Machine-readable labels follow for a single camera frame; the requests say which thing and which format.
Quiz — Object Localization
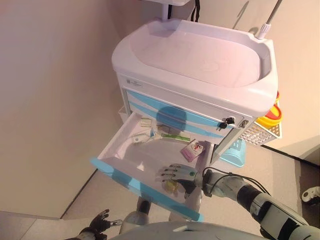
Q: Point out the white perforated basket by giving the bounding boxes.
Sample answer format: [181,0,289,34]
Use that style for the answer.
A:
[237,121,284,147]

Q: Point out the white teal medicine box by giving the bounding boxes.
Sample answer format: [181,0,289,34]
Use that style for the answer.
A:
[130,132,157,146]

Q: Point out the white medical cart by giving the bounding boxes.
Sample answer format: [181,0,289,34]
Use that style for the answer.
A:
[111,17,281,201]

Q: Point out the light blue plastic bin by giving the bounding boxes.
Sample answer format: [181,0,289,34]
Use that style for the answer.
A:
[220,138,247,168]

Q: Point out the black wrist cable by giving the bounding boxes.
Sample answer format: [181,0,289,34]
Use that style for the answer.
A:
[202,167,272,200]

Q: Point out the white wheeled base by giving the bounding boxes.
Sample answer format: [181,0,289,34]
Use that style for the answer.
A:
[300,185,320,206]

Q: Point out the silver IV pole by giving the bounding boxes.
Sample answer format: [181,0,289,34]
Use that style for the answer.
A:
[257,0,282,42]

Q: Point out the yellow sharps container red lid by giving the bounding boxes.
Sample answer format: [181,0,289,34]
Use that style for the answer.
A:
[254,90,285,128]

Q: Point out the closed blue white drawer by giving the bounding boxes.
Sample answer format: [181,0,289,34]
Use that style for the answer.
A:
[124,86,245,139]

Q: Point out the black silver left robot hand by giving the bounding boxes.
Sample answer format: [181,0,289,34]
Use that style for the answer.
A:
[89,208,124,235]

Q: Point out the black left robot foot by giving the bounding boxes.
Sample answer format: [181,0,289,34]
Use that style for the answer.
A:
[136,197,152,216]

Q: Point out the yellow green medicine pack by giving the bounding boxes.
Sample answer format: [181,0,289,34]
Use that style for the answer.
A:
[163,180,180,194]

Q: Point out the long green white box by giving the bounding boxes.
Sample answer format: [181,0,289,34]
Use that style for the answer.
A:
[160,132,192,143]

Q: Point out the white shelf with post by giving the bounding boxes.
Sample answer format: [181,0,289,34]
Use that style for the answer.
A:
[141,0,193,22]

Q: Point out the black hanging strap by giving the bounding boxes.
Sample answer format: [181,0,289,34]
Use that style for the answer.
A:
[190,0,202,22]

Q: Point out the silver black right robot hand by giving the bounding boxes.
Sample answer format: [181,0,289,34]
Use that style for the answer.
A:
[154,162,202,200]

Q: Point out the white drawer with blue front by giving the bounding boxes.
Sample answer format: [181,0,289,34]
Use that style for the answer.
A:
[89,111,216,223]

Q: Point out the purple white medicine box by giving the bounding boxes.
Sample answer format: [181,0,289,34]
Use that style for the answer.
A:
[180,139,207,163]

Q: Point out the black keys in lock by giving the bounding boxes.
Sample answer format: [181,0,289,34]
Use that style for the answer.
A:
[215,116,236,132]

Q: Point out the grey white robot torso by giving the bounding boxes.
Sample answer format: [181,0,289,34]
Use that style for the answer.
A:
[117,220,266,240]

